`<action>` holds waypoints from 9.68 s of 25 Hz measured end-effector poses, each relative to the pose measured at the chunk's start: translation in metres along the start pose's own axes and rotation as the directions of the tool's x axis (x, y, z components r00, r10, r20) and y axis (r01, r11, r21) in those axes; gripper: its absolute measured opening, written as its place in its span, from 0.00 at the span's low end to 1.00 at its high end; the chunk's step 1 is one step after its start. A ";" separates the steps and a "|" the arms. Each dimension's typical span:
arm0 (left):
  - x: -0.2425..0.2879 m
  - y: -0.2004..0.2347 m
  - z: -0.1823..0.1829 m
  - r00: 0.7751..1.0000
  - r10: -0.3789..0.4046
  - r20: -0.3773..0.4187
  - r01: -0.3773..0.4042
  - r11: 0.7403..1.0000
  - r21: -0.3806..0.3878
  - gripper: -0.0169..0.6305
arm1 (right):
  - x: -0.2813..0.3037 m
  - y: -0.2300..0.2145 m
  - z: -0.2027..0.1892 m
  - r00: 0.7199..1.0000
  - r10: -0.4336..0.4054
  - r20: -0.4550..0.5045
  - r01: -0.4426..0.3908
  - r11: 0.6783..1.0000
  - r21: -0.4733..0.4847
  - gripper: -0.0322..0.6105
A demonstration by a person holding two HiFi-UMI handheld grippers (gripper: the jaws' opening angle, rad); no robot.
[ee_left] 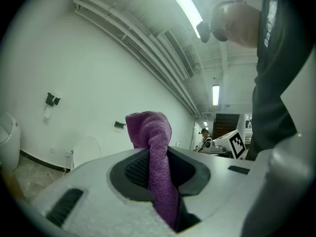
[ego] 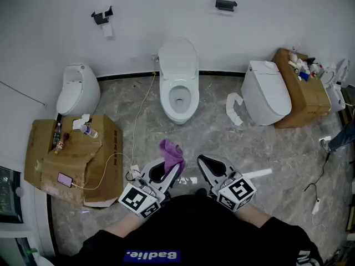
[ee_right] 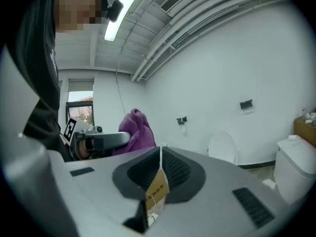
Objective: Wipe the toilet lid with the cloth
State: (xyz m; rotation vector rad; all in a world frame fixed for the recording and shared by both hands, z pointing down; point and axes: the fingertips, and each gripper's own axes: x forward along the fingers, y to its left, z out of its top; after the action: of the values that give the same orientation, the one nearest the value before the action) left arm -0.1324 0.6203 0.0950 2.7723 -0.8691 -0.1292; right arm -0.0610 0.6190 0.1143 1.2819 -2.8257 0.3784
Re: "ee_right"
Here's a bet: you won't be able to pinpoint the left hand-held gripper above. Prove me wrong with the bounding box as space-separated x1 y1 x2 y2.
63 117 132 161

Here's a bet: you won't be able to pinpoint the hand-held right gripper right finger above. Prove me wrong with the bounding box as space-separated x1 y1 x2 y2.
147 146 301 237

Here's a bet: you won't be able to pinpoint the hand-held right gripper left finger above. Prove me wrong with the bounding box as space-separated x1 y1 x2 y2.
48 146 162 237

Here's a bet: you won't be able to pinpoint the purple cloth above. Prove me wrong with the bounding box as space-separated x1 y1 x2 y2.
112 108 157 157

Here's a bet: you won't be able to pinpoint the boxy white toilet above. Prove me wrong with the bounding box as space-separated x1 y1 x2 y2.
273 134 316 205

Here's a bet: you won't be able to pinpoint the window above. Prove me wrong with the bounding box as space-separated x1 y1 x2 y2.
65 90 95 127

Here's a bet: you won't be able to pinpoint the tan paper tag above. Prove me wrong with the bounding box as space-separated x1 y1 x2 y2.
145 169 170 211

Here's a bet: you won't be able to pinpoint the white paper strip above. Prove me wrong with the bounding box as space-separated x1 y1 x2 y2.
262 178 276 191

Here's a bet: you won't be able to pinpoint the grey roller blind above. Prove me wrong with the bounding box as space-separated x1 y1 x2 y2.
68 79 95 92

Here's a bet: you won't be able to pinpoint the person's black top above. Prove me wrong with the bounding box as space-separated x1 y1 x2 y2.
4 0 67 163

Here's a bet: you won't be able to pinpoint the wide brown cardboard box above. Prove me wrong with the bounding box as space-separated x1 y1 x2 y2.
293 117 316 149

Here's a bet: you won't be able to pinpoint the long ceiling light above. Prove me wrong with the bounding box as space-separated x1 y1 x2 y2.
103 0 149 43

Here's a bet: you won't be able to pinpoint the assorted small bottles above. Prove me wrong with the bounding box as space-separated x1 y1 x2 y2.
301 107 316 126

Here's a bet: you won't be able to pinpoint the bundle of white ceiling pipes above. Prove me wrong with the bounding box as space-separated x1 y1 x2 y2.
130 0 293 81

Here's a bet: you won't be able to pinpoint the person's head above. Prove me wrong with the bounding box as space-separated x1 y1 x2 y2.
53 0 109 33

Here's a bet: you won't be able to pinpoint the black head-mounted camera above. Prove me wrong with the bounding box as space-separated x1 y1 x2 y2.
86 0 124 23

